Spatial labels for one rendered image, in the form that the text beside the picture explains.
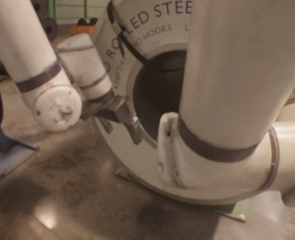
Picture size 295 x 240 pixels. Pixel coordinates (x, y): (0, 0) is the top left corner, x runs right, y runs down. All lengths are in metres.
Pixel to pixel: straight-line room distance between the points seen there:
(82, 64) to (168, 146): 0.35
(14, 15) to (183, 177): 0.30
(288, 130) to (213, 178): 0.10
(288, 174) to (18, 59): 0.38
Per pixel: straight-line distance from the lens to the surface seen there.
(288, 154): 0.24
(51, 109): 0.34
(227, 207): 1.47
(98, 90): 0.53
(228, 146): 0.16
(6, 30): 0.33
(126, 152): 1.21
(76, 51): 0.49
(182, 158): 0.20
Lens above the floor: 1.13
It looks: 24 degrees down
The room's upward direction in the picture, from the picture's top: 2 degrees clockwise
